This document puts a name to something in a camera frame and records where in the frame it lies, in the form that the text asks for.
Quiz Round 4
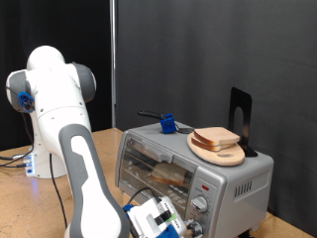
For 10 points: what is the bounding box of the grey base cable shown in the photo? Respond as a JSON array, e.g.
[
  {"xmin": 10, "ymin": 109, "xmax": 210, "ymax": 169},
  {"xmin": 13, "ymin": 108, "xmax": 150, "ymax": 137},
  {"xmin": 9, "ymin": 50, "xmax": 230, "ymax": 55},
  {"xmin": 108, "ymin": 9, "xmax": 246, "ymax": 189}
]
[
  {"xmin": 0, "ymin": 152, "xmax": 28, "ymax": 162},
  {"xmin": 0, "ymin": 162, "xmax": 29, "ymax": 170}
]

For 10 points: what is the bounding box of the wire oven rack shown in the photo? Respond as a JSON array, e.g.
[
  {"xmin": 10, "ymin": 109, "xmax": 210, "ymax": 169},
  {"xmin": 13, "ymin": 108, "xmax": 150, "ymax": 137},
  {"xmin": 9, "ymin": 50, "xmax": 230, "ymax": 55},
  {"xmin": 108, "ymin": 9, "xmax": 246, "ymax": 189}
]
[{"xmin": 120, "ymin": 162, "xmax": 194, "ymax": 212}]

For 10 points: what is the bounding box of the black metal bookend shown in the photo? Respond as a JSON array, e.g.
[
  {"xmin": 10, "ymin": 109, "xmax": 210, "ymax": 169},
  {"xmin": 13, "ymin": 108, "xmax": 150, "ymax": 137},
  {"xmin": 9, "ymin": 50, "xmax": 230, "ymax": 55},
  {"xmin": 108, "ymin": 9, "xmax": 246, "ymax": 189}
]
[{"xmin": 227, "ymin": 87, "xmax": 259, "ymax": 159}]

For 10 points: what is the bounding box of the glass oven door with handle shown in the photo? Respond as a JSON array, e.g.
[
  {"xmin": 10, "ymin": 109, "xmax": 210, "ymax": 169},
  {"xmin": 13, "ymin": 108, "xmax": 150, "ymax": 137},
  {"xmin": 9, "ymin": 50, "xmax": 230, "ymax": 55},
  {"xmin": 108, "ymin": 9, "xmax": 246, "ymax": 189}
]
[{"xmin": 117, "ymin": 132, "xmax": 199, "ymax": 221}]

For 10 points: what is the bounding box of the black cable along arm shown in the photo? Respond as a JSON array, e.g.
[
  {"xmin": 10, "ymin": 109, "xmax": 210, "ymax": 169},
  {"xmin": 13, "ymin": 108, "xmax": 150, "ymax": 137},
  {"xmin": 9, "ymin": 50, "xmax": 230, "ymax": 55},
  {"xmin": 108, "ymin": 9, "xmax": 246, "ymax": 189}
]
[{"xmin": 0, "ymin": 112, "xmax": 163, "ymax": 231}]

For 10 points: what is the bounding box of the dark grey backdrop panel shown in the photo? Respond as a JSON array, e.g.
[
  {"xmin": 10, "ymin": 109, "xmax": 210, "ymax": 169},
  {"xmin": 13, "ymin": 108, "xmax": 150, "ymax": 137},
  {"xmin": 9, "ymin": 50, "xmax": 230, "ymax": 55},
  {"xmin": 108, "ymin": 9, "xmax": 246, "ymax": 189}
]
[{"xmin": 115, "ymin": 0, "xmax": 317, "ymax": 237}]

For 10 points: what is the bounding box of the vertical metal pole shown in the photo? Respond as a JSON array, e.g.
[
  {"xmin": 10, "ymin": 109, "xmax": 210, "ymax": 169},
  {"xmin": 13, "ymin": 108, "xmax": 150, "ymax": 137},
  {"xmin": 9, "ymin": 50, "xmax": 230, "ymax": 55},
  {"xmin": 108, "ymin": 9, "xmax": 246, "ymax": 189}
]
[{"xmin": 109, "ymin": 0, "xmax": 118, "ymax": 129}]

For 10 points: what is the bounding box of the tan wooden bread slice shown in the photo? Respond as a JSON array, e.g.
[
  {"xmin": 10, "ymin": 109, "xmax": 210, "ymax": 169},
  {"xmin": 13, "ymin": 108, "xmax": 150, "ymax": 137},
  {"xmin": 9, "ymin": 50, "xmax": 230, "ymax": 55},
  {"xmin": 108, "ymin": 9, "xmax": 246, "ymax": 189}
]
[{"xmin": 193, "ymin": 126, "xmax": 241, "ymax": 148}]

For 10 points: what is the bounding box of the silver oven knob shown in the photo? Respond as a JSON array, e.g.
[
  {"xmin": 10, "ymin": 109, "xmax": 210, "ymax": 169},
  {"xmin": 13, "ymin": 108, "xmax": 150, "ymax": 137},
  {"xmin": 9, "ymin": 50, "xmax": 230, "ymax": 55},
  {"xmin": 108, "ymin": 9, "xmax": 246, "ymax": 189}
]
[
  {"xmin": 186, "ymin": 219, "xmax": 205, "ymax": 238},
  {"xmin": 190, "ymin": 195, "xmax": 210, "ymax": 214}
]

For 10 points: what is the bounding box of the wrist camera on blue mount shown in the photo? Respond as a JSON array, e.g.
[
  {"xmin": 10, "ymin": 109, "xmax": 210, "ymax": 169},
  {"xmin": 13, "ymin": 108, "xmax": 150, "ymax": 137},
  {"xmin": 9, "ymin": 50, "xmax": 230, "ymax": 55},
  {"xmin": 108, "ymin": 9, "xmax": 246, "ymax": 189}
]
[{"xmin": 153, "ymin": 197, "xmax": 187, "ymax": 238}]

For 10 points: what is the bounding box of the silver toaster oven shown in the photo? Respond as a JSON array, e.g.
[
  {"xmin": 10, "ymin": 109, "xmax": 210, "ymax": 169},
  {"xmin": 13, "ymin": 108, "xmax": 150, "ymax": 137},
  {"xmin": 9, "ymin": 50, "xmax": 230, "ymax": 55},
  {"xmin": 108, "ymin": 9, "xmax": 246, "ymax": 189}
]
[{"xmin": 115, "ymin": 119, "xmax": 275, "ymax": 238}]

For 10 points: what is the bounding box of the blue cable clip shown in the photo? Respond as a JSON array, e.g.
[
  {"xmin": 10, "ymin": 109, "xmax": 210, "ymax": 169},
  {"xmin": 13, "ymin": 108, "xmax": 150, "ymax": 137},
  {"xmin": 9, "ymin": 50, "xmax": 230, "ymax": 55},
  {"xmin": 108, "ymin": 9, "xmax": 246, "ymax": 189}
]
[{"xmin": 17, "ymin": 91, "xmax": 36, "ymax": 114}]

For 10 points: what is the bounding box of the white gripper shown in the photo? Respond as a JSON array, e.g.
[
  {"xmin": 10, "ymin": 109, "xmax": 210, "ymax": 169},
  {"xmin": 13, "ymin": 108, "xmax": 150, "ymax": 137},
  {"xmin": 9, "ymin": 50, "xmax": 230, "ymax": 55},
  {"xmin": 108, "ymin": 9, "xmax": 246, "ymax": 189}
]
[{"xmin": 127, "ymin": 196, "xmax": 203, "ymax": 238}]

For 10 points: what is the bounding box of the round wooden plate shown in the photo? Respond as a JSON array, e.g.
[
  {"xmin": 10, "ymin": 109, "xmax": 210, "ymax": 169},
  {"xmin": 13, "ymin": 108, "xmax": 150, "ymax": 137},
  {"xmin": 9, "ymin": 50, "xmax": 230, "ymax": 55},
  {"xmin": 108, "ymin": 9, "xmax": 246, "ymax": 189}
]
[{"xmin": 186, "ymin": 131, "xmax": 246, "ymax": 168}]

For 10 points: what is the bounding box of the black backdrop curtain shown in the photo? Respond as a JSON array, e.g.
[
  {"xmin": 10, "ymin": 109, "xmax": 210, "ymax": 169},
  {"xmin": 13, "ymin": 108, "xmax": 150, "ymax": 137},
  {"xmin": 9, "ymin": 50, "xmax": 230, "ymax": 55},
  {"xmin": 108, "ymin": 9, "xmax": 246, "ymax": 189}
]
[{"xmin": 0, "ymin": 0, "xmax": 113, "ymax": 152}]

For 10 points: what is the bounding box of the metal spatula with blue block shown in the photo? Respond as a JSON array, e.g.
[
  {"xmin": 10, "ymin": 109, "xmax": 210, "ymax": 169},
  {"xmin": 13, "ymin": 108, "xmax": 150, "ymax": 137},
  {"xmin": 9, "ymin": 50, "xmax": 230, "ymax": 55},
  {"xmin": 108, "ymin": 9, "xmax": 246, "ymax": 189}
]
[{"xmin": 137, "ymin": 110, "xmax": 196, "ymax": 135}]

